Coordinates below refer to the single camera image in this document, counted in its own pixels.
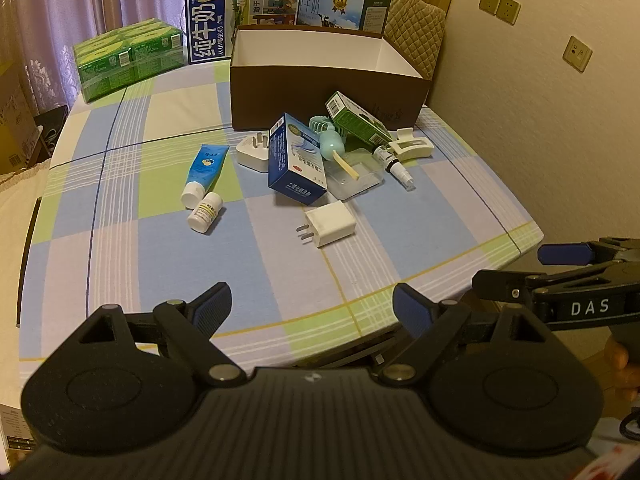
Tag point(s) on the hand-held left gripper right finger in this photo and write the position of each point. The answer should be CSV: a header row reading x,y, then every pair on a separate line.
x,y
412,305

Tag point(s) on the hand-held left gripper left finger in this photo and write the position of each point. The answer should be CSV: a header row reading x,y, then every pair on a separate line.
x,y
212,305

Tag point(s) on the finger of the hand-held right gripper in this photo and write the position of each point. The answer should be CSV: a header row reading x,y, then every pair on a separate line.
x,y
565,253
500,286

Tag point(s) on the white pill bottle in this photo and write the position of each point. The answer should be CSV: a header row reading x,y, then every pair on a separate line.
x,y
205,212

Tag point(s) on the white cuboid phone charger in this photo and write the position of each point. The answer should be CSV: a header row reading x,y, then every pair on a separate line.
x,y
332,222

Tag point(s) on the blue cream tube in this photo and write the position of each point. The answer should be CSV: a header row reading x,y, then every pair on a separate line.
x,y
207,167

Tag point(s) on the clear plastic box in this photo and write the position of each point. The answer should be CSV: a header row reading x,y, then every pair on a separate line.
x,y
360,177

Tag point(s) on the brown spray bottle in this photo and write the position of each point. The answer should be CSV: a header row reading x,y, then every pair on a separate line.
x,y
395,165

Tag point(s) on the white plug adapter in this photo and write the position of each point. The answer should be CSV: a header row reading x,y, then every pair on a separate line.
x,y
250,154

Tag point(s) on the white plastic hair clip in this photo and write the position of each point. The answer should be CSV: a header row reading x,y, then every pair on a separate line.
x,y
412,147

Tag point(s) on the blue medicine box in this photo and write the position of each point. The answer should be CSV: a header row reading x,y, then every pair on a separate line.
x,y
295,170

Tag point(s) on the mint handheld fan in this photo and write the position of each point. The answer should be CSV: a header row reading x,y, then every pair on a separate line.
x,y
330,142

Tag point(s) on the green medicine box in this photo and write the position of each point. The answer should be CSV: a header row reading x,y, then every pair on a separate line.
x,y
357,122

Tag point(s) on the brown cardboard box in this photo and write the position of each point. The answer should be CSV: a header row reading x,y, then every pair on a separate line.
x,y
300,100

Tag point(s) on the person's right hand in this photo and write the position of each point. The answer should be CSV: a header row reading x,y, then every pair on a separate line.
x,y
619,365

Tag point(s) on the checked tablecloth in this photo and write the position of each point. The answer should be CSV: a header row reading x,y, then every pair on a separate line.
x,y
150,260

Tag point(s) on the green wrapped drink carton pack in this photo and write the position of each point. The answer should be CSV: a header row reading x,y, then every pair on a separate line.
x,y
125,60

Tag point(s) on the beige quilted chair cover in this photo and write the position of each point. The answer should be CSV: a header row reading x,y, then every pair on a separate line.
x,y
420,25

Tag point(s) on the tan cardboard carton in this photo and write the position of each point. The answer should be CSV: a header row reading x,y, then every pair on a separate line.
x,y
12,120

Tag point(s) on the light blue milk carton case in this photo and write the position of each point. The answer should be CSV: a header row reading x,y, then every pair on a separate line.
x,y
325,5

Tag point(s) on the pink curtain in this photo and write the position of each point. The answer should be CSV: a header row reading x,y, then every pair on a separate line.
x,y
75,0

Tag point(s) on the beige wall socket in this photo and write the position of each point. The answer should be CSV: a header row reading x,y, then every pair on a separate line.
x,y
509,10
577,54
489,0

